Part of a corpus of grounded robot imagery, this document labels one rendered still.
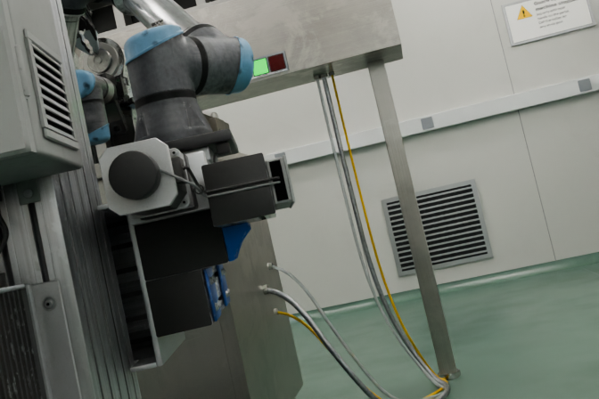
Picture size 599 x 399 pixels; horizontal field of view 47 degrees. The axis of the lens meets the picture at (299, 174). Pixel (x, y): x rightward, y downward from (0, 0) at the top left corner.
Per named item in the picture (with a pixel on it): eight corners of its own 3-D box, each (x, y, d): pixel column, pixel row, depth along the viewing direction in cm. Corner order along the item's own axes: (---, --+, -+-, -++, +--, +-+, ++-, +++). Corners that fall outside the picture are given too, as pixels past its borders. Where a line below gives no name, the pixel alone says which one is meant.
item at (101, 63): (92, 77, 210) (83, 54, 211) (94, 77, 212) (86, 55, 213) (113, 66, 209) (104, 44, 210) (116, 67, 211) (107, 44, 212)
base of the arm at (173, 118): (211, 134, 124) (200, 81, 124) (127, 152, 123) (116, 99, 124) (218, 145, 139) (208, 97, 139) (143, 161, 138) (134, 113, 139)
